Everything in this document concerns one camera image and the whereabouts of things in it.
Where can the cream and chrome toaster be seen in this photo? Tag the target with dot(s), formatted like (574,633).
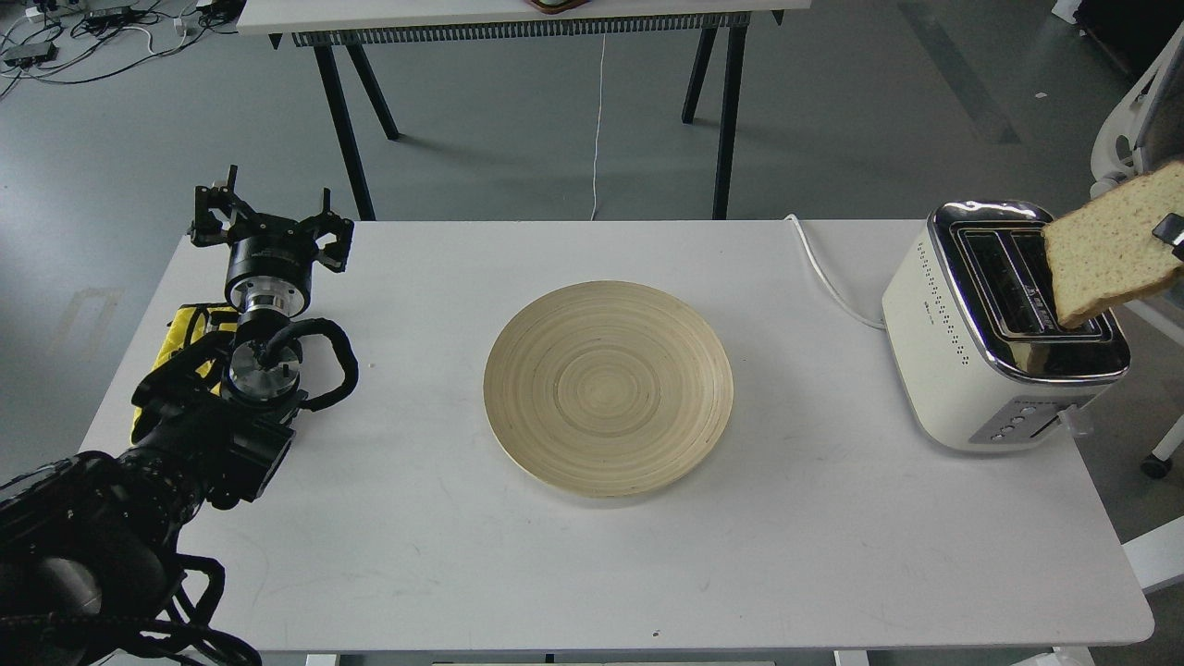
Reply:
(984,361)

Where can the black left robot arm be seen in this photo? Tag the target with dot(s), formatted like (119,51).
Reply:
(91,558)

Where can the brown object on background table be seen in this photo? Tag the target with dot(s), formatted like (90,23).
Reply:
(555,6)

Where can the round bamboo plate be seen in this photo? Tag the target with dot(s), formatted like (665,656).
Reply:
(608,389)

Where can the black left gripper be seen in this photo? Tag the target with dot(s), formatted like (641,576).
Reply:
(268,246)

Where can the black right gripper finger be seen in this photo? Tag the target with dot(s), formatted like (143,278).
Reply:
(1170,231)

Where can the white background table black legs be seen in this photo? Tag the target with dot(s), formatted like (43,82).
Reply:
(326,26)

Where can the slice of brown bread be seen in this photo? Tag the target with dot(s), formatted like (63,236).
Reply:
(1105,253)

